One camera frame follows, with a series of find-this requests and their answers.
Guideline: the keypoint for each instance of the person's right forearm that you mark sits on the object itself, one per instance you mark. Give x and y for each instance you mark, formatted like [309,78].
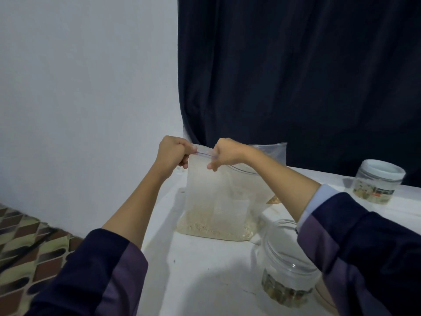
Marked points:
[316,207]

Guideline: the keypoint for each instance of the dark navy curtain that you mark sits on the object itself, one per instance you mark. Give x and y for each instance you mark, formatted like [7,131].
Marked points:
[296,69]

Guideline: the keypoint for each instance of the transparent jar pink lid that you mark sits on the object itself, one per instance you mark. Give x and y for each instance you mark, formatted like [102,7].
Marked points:
[286,279]

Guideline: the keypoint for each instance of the person's left forearm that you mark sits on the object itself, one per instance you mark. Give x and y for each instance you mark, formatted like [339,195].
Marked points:
[128,220]

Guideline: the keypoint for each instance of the transparent jar blue lid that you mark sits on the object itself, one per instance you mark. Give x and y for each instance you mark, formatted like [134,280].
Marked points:
[378,184]

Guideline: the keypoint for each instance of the clear bag with cream grains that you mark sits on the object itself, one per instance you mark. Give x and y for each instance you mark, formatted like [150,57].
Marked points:
[217,200]

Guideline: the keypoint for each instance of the person's left hand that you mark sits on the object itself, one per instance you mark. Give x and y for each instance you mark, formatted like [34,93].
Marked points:
[170,156]

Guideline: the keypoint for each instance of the zip bag of corn kernels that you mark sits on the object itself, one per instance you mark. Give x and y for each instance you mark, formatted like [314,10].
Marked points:
[276,154]

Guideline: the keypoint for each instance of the person's right hand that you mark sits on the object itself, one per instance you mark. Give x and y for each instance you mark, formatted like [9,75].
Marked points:
[230,151]

